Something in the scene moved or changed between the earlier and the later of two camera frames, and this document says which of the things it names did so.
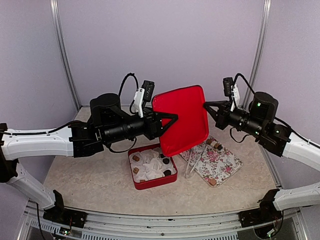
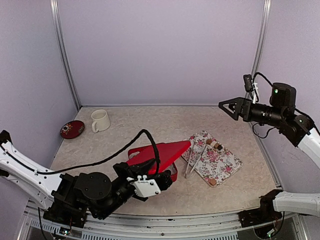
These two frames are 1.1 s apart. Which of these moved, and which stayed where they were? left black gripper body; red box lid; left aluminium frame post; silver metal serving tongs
Moved: red box lid; left black gripper body
Stayed: left aluminium frame post; silver metal serving tongs
